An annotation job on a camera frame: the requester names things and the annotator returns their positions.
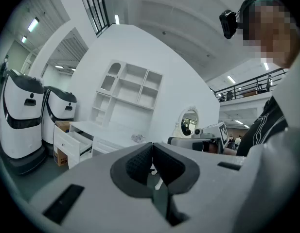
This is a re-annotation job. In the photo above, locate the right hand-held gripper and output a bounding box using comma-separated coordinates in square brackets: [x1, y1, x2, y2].
[168, 122, 230, 155]

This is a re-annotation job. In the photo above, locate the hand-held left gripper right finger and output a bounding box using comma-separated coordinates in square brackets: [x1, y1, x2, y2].
[153, 142, 200, 195]

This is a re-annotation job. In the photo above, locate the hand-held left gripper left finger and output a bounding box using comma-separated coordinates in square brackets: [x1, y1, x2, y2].
[110, 142, 154, 199]

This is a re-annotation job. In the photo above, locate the white drawer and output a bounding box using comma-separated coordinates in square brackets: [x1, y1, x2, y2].
[53, 125, 93, 170]

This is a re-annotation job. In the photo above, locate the person's right forearm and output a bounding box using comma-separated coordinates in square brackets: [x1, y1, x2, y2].
[224, 147, 247, 156]

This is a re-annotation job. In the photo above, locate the white cabinet door with handle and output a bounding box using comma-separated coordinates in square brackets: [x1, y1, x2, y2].
[92, 136, 131, 155]

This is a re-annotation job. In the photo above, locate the person's right hand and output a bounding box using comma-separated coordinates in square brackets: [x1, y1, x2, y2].
[203, 141, 217, 154]

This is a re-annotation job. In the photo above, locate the purple flower bunch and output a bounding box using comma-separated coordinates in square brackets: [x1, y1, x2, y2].
[131, 133, 146, 143]

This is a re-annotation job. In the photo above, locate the oval white framed mirror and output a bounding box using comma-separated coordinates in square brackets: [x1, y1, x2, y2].
[172, 105, 200, 139]

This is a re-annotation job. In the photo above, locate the person's black printed t-shirt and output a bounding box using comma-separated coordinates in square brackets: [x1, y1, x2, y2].
[236, 96, 289, 157]

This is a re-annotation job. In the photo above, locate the brown wooden bench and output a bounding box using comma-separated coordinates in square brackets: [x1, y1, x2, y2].
[241, 90, 259, 98]

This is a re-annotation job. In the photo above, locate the black mezzanine railing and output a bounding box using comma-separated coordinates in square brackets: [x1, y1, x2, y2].
[209, 68, 289, 103]

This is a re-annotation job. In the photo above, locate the brown cardboard box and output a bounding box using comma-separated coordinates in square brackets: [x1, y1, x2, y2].
[53, 120, 73, 167]

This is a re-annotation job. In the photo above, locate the white service robot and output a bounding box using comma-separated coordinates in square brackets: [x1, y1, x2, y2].
[0, 69, 47, 176]
[41, 85, 77, 156]

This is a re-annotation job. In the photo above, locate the person's face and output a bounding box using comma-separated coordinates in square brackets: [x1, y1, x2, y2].
[243, 0, 300, 69]

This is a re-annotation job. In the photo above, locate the black window grille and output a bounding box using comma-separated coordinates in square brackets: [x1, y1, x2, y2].
[78, 0, 110, 36]

